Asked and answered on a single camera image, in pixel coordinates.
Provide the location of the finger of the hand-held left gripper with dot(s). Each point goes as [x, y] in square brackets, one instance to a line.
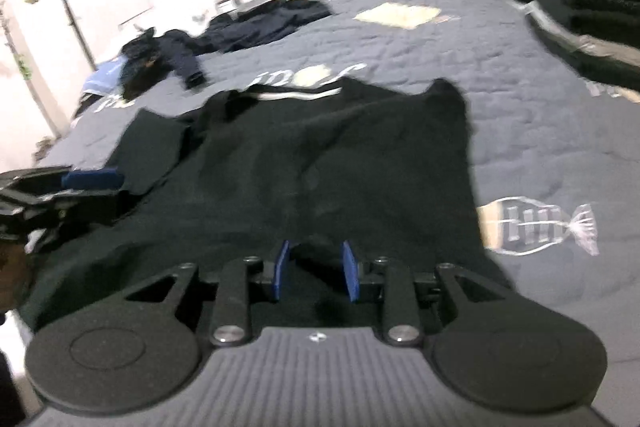
[92, 179]

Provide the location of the dark navy garment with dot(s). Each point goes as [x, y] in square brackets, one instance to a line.
[265, 24]

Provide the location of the grey quilted printed blanket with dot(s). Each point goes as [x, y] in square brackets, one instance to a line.
[525, 132]

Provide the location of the navy dotted shirt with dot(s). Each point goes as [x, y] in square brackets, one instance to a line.
[150, 62]

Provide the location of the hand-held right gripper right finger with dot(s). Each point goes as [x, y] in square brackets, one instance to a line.
[350, 269]

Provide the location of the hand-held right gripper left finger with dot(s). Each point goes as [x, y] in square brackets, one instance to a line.
[280, 269]

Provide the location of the black t-shirt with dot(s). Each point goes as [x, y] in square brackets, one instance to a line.
[300, 167]

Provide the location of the blue blanket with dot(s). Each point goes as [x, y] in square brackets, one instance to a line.
[105, 77]

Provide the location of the stack of folded dark clothes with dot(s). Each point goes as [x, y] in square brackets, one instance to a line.
[590, 7]

